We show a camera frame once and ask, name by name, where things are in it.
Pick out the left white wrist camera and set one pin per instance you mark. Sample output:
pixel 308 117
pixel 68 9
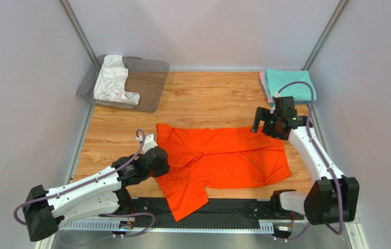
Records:
pixel 149 142

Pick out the right corner aluminium post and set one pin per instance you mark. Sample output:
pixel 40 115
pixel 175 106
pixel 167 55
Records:
pixel 325 34

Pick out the corner aluminium post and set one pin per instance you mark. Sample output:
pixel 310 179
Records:
pixel 325 34
pixel 76 26

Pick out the dark teal folded t shirt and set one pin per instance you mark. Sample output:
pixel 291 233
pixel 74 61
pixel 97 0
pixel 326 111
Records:
pixel 302 102

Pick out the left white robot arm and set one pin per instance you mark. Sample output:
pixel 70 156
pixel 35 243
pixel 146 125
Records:
pixel 102 194

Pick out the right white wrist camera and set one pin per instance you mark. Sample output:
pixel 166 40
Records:
pixel 276 106

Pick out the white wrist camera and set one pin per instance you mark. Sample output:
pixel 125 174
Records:
pixel 276 106
pixel 149 142

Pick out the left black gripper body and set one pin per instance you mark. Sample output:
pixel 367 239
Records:
pixel 162 169

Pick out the clear plastic bin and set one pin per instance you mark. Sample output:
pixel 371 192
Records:
pixel 146 77

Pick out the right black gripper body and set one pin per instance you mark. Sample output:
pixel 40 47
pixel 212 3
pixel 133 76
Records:
pixel 264 117

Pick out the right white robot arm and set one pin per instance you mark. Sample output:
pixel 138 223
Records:
pixel 333 197

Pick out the pink folded t shirt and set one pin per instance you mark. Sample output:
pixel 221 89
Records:
pixel 273 80

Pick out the left corner aluminium post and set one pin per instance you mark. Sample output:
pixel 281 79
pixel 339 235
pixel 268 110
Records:
pixel 76 26

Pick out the white t shirt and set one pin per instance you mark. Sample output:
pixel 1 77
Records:
pixel 111 82

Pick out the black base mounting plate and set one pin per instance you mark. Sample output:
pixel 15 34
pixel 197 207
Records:
pixel 216 214

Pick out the aluminium frame rail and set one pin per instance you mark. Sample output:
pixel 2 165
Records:
pixel 138 232

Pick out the orange t shirt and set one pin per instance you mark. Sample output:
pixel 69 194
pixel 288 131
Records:
pixel 224 158

